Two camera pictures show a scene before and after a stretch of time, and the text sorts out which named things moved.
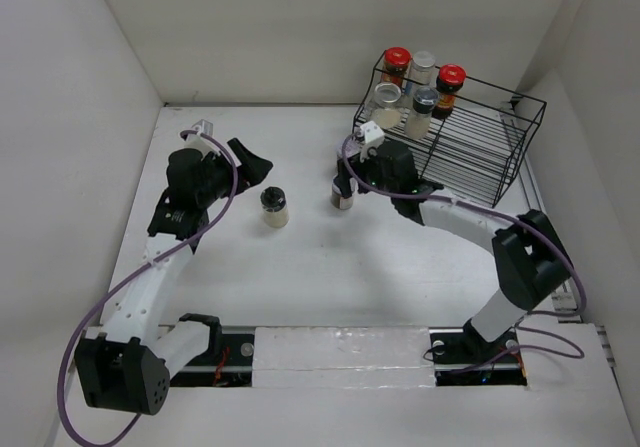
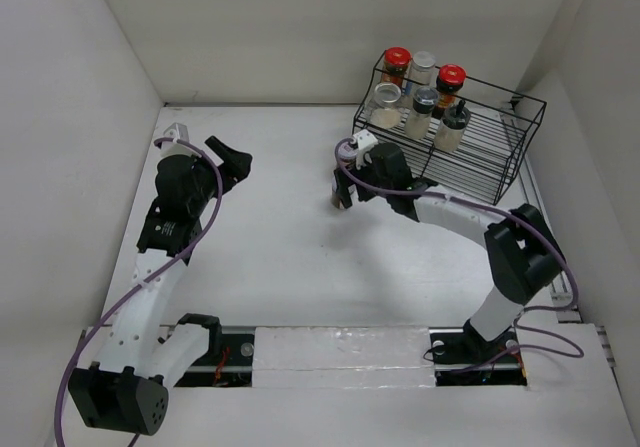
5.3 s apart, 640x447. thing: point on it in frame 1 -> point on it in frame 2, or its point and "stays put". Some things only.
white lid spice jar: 350,146 stays put
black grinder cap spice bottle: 275,207 -> 449,134
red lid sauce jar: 396,62 stays put
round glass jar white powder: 387,104 stays put
